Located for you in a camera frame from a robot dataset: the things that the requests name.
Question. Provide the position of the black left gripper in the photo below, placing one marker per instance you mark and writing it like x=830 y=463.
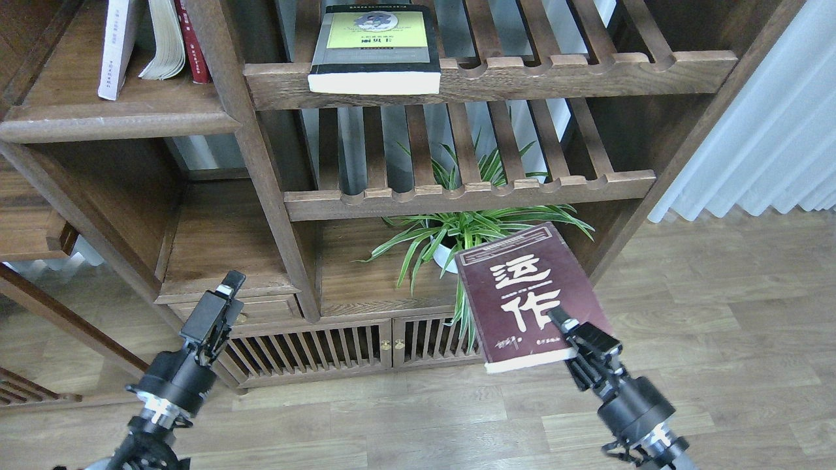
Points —
x=177 y=382

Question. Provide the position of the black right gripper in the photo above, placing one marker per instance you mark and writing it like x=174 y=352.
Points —
x=632 y=409

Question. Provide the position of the maroon book with white characters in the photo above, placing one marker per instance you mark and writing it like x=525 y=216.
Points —
x=512 y=283

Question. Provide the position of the yellow and black book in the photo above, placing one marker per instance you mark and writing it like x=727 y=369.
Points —
x=376 y=49

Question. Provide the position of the pale pink white book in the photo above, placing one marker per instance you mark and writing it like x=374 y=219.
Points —
x=120 y=33

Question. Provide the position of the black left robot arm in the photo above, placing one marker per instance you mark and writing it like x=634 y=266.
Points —
x=147 y=445

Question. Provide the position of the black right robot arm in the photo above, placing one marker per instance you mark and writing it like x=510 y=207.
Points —
x=677 y=459

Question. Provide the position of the white plant pot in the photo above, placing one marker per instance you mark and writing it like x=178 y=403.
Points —
x=445 y=254

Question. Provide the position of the dark wooden bookshelf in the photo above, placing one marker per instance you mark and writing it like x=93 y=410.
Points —
x=176 y=183

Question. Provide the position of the green spider plant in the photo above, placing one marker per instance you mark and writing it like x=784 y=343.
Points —
x=425 y=234

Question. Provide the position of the red upright book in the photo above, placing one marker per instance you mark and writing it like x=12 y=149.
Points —
x=194 y=55

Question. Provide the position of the cream-paged upright book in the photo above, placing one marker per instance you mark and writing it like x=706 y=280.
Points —
x=169 y=57

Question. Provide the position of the white sheer curtain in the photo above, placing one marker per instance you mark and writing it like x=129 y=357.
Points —
x=775 y=145

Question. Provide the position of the wooden side furniture frame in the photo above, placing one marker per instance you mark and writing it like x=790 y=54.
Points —
x=32 y=230

